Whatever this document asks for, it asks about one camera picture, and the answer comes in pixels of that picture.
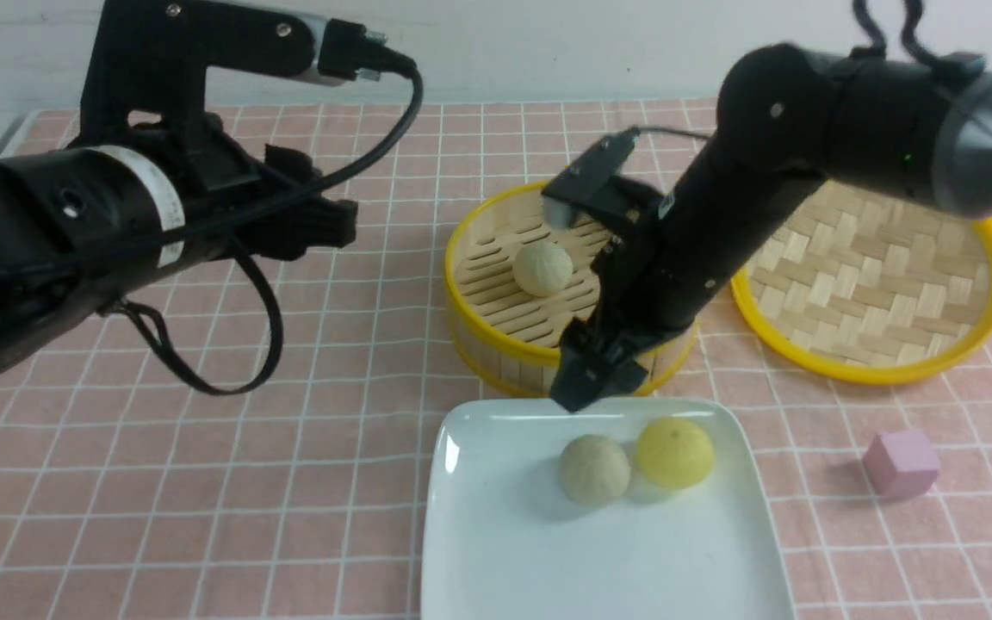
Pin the pink cube block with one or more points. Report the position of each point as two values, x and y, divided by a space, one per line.
901 464

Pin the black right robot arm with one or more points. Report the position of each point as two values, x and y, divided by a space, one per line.
787 121

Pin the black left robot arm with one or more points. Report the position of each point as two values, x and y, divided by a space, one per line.
144 179

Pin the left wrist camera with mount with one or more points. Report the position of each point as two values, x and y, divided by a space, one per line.
154 56

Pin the bamboo steamer basket yellow rim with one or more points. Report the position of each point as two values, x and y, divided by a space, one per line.
509 338

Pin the pink checkered tablecloth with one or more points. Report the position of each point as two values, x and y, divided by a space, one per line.
123 495

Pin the white steamed bun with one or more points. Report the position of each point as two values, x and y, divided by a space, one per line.
542 268
594 470

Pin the white square plate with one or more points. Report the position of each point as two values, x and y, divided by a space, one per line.
502 540

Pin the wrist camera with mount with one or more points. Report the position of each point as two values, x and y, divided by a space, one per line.
592 186
154 56

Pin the white steamed bun front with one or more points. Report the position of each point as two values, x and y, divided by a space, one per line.
594 470

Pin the woven bamboo steamer lid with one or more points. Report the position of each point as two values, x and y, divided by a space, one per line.
859 287

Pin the yellow steamed bun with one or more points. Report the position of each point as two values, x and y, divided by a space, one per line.
674 453

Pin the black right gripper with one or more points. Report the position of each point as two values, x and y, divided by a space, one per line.
633 332

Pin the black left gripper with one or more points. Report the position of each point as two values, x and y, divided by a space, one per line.
217 177

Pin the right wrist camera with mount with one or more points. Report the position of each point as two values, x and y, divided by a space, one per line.
592 186

